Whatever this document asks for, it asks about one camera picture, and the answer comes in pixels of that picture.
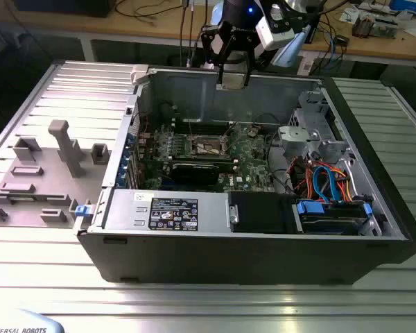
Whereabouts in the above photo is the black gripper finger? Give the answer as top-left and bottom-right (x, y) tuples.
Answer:
(244, 41), (259, 86)
(200, 29), (226, 86)

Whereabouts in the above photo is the silver CPU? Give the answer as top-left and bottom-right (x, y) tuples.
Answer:
(216, 73), (250, 92)

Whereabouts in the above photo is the metal socket cover frame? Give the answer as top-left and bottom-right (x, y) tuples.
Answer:
(220, 130), (232, 155)

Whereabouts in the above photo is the CPU socket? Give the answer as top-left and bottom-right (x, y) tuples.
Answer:
(189, 133), (232, 157)

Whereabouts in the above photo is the silver drive cage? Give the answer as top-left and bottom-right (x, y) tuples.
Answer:
(277, 90), (360, 167)

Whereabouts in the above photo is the green motherboard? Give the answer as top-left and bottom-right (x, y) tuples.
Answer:
(138, 121), (281, 194)

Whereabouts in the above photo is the wooden desk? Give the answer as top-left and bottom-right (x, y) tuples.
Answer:
(0, 0), (416, 65)

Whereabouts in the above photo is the small electronic device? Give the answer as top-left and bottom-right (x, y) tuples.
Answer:
(352, 13), (399, 40)

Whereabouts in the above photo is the black graphics card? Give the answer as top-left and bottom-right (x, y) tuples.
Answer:
(171, 162), (220, 185)

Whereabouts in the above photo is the black box on desk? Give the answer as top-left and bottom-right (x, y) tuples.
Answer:
(13, 0), (112, 18)

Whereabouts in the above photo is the black drive bay box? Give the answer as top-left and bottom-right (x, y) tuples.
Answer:
(228, 191), (297, 233)

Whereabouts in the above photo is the blue disk carrier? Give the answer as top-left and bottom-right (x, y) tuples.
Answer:
(297, 200), (374, 237)

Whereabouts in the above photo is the silver power supply unit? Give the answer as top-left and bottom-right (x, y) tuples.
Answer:
(102, 189), (232, 232)

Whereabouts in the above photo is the black hard disk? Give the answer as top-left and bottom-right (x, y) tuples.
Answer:
(302, 207), (367, 237)

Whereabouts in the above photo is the grey parts rack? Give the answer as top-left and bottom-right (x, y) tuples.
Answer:
(0, 119), (112, 230)

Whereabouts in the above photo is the black open PC case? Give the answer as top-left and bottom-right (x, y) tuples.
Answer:
(76, 65), (416, 286)

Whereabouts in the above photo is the blue case latch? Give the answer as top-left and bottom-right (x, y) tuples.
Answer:
(74, 204), (93, 219)

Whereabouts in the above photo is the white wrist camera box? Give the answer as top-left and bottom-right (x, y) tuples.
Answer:
(256, 15), (295, 49)

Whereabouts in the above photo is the red wire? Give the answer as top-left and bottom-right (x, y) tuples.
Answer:
(287, 157), (313, 188)

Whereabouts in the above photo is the blue wire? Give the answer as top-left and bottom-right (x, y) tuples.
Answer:
(313, 165), (344, 204)

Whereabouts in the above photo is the orange wire bundle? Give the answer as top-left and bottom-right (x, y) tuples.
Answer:
(306, 161), (353, 204)

